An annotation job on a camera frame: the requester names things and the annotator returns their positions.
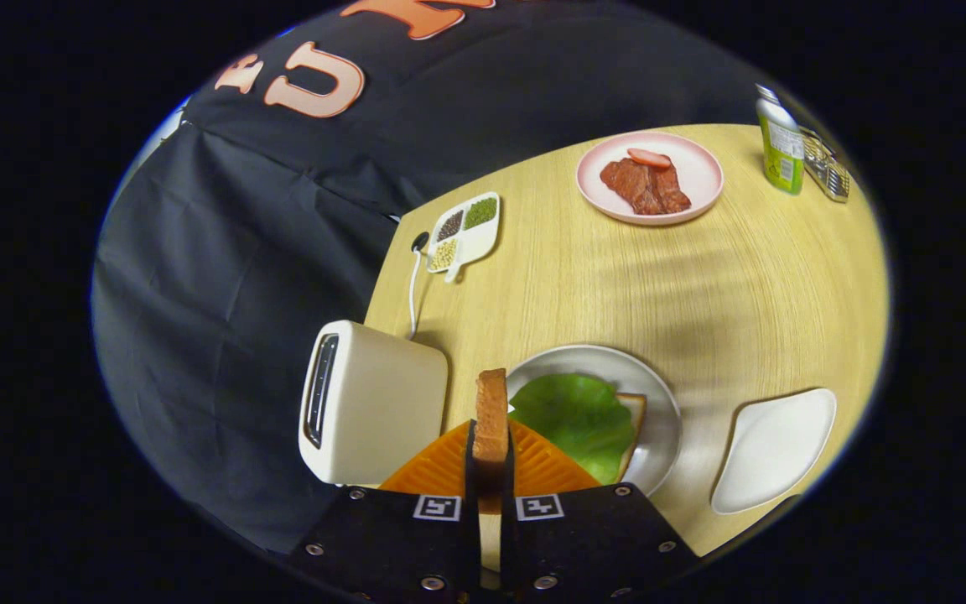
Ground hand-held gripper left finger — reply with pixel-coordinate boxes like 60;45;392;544
286;418;484;604

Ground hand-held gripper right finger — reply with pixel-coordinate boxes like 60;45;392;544
500;418;702;604

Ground thick toast bread slice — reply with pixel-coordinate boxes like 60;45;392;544
474;368;510;466

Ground green lettuce leaf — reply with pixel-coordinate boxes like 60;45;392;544
506;373;636;486

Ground cream white toaster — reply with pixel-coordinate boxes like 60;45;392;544
298;320;449;487

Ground thin bread slice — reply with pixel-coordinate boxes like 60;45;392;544
613;392;648;483

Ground grey round plate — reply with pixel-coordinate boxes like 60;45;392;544
504;344;683;497

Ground white divided dish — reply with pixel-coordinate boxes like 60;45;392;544
426;191;501;284

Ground pile of green beans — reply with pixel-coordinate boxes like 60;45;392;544
463;197;498;231

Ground white square plate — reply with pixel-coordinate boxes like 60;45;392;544
710;388;838;516

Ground red-brown meat slices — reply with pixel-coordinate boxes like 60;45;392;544
600;159;692;216

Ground pink round plate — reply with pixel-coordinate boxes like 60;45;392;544
575;131;725;227

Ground green bottle with silver cap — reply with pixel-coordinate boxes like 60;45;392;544
755;83;806;195

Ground white power cable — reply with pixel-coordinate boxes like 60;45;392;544
408;232;431;341

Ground small wire mesh basket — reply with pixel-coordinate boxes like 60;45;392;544
800;126;851;204

